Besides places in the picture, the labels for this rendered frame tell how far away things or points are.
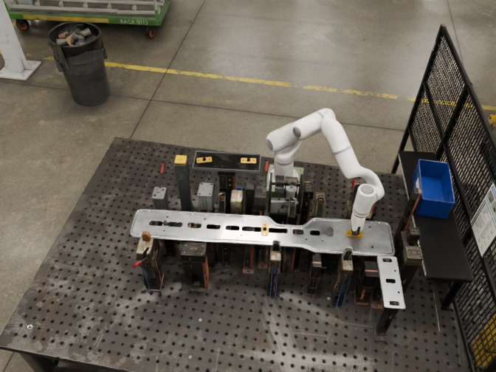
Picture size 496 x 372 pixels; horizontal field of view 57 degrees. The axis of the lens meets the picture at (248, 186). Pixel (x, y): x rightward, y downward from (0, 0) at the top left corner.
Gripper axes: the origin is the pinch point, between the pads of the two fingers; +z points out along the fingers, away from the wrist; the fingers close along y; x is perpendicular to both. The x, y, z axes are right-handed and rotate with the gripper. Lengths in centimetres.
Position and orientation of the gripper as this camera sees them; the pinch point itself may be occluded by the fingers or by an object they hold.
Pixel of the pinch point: (355, 230)
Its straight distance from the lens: 246.2
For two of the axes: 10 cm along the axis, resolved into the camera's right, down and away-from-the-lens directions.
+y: -0.7, 7.3, -6.8
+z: -0.1, 6.8, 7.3
